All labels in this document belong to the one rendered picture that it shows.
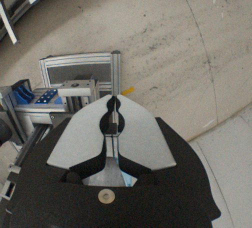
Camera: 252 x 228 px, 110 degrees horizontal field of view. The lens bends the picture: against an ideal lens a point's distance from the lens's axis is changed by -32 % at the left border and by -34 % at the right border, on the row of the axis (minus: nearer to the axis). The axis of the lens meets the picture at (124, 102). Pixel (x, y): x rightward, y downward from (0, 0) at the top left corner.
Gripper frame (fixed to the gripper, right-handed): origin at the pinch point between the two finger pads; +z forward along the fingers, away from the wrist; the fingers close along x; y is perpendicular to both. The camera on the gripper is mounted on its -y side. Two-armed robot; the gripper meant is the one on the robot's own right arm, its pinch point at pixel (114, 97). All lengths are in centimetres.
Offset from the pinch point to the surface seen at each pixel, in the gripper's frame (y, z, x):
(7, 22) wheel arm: -21, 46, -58
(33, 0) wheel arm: -23, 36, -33
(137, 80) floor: 48, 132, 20
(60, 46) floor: 4, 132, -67
